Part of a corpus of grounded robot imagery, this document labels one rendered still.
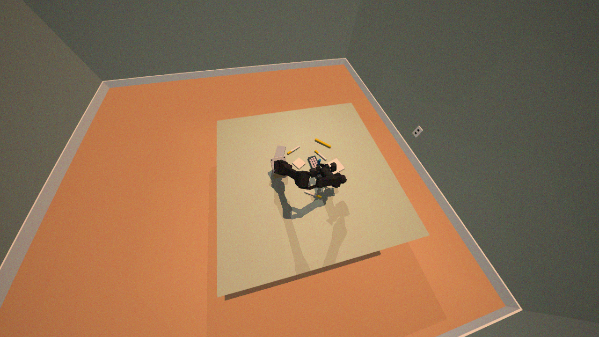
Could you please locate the grey keyboard with keys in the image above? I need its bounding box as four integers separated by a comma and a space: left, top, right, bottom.
308, 155, 322, 177

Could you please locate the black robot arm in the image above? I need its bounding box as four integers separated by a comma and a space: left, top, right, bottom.
274, 160, 347, 190

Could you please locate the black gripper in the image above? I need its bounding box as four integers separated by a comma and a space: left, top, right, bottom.
309, 162, 336, 178

